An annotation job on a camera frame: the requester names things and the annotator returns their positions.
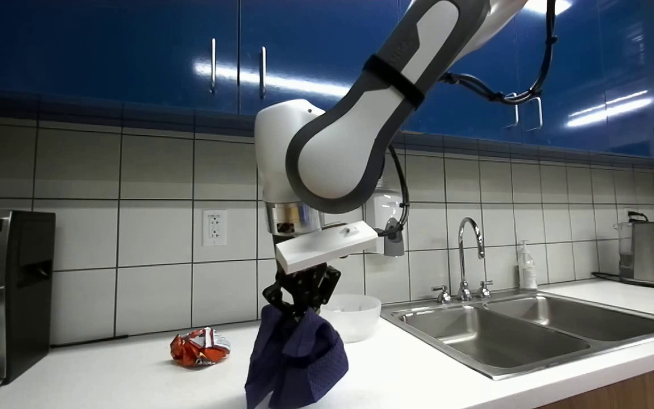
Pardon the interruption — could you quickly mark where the clear pump soap bottle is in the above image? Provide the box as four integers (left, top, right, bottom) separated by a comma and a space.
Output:
514, 242, 538, 294

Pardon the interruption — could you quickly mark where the crumpled red snack wrapper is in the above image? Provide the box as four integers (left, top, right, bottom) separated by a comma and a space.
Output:
169, 326, 232, 370

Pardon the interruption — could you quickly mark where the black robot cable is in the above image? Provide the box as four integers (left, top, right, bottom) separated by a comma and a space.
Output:
384, 0, 562, 239

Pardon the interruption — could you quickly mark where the chrome gooseneck faucet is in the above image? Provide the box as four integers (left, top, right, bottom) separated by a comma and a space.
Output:
455, 215, 489, 303

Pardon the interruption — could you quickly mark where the white wall soap dispenser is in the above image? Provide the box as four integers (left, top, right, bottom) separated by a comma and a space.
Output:
363, 188, 408, 260

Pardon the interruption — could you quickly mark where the wooden panel under sink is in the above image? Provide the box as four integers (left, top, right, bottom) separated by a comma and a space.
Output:
541, 358, 654, 409

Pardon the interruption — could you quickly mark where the steel countertop appliance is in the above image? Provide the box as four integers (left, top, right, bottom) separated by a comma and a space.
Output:
591, 210, 654, 295

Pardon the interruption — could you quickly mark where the clear plastic bowl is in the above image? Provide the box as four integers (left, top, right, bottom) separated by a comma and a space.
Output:
319, 294, 384, 345

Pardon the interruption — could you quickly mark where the stainless steel double sink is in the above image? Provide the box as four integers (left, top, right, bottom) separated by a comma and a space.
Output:
382, 289, 654, 382

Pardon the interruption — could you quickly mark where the blue cloth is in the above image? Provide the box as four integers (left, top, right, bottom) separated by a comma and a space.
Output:
242, 303, 353, 409

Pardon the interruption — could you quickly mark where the light grey wrist camera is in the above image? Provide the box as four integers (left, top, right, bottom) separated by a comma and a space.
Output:
275, 220, 382, 278

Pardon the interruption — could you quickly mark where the white wall outlet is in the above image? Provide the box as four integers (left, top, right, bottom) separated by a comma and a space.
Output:
200, 210, 230, 247

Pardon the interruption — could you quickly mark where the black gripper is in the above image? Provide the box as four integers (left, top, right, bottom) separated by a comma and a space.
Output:
264, 260, 342, 321

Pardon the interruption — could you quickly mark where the silver cabinet door handle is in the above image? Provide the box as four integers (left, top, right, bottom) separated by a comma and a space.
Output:
500, 91, 522, 130
257, 46, 267, 102
522, 94, 544, 133
206, 37, 219, 97

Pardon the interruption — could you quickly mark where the black coffee maker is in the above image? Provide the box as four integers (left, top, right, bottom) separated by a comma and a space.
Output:
0, 210, 57, 409

